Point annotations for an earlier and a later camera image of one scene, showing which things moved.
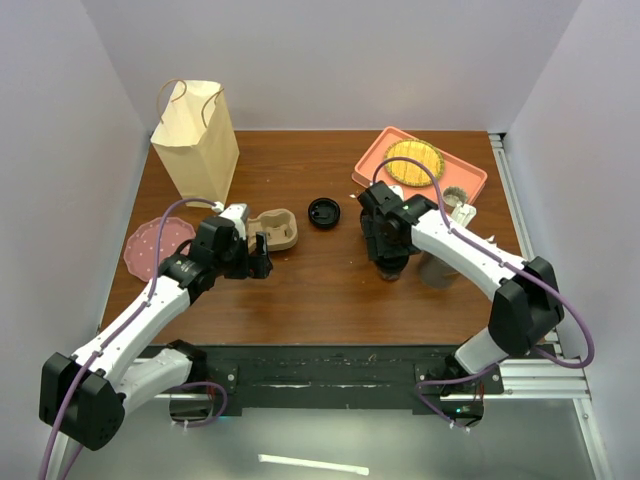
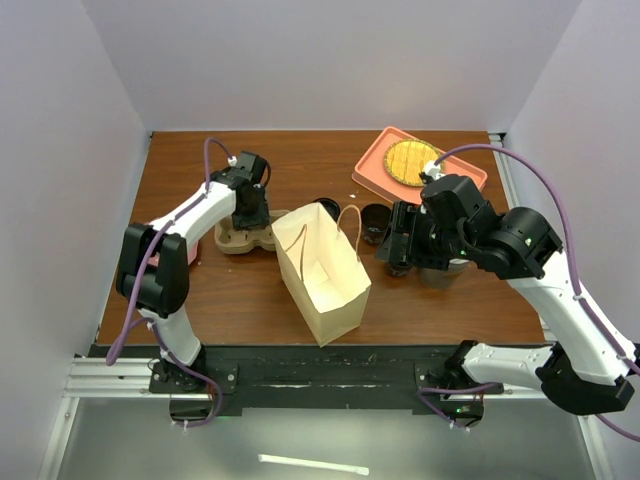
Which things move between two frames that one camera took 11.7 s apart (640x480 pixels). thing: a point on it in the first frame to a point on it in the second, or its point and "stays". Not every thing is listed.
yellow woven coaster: x=408 y=172 stays
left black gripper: x=256 y=266 to x=261 y=217
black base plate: x=435 y=378 stays
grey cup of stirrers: x=435 y=273 stays
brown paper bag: x=197 y=139 to x=322 y=272
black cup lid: x=324 y=212 stays
